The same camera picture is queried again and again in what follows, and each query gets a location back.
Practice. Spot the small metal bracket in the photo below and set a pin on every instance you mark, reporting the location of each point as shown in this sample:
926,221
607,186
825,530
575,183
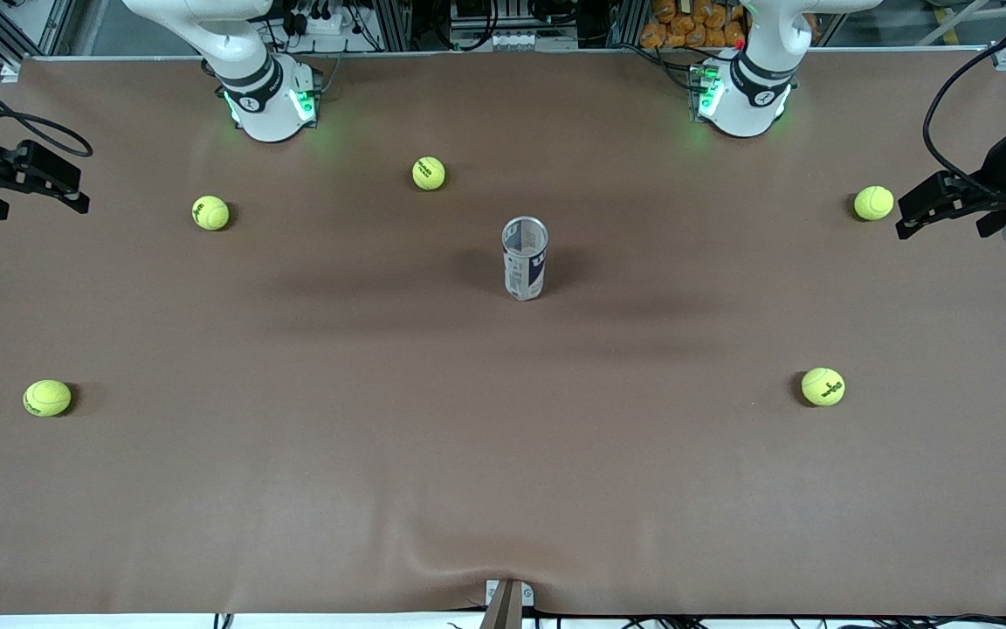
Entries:
509,603

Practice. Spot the white and blue tennis can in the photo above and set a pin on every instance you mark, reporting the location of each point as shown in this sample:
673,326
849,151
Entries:
523,278

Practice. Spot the white terminal strip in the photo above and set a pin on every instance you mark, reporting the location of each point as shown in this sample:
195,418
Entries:
512,40

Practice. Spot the white power strip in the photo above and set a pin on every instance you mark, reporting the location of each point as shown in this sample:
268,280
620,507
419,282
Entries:
328,24

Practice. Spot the orange objects pile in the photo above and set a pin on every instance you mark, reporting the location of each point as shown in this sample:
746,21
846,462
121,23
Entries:
686,26

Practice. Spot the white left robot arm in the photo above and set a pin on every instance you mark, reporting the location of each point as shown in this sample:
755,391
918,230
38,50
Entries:
743,96

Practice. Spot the yellow tennis ball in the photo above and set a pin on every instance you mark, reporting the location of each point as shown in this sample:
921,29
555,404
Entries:
823,386
873,203
429,173
47,397
210,212

